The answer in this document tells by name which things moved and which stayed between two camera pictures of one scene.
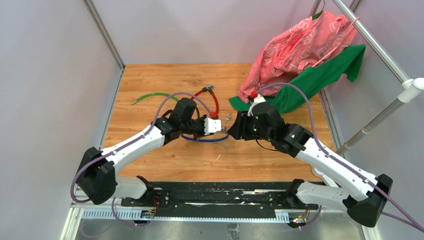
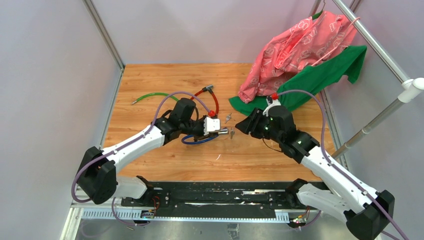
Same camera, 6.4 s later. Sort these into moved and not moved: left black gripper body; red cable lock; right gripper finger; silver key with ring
Moved: right gripper finger
Not moved: red cable lock; silver key with ring; left black gripper body
